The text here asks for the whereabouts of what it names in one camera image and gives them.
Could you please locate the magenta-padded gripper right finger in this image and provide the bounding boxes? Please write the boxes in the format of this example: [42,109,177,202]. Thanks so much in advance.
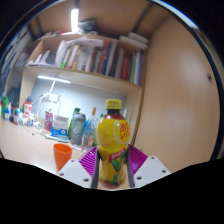
[124,143,172,189]

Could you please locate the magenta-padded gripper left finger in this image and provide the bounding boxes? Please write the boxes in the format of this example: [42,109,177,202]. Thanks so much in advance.
[56,145,101,190]

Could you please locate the yellow drink bottle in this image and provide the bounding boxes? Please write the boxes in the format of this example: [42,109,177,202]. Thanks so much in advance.
[95,98,131,190]

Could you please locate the orange plastic cup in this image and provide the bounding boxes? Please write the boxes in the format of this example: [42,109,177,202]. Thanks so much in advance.
[53,143,73,172]

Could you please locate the white toothpaste tube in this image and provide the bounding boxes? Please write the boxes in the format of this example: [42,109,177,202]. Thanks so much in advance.
[71,143,90,151]

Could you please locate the grey shaker bottle green lid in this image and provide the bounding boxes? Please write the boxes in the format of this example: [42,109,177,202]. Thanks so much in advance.
[69,107,87,146]

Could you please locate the clear glass bottle gold cap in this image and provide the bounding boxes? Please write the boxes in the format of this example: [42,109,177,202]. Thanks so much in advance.
[83,106,98,148]

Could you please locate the blue and white carton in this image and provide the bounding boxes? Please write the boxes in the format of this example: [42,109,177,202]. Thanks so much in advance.
[50,114,70,138]

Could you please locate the pink packet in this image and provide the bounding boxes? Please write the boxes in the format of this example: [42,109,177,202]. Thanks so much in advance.
[43,110,54,133]

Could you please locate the red and white container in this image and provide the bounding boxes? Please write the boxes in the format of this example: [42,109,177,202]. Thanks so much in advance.
[23,100,33,116]

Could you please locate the white under-shelf light strip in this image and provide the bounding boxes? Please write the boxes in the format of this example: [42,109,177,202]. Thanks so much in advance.
[37,74,72,84]

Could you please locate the green box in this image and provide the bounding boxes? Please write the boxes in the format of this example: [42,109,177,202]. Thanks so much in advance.
[0,96,10,119]

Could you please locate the wooden shelf unit with books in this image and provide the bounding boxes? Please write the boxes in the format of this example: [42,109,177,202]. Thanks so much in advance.
[19,29,150,101]

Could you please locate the white ceiling tube light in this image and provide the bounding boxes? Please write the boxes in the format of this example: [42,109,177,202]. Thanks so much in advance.
[70,8,80,34]

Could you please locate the white wall socket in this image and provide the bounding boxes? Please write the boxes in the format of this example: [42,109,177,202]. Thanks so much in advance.
[48,93,59,103]

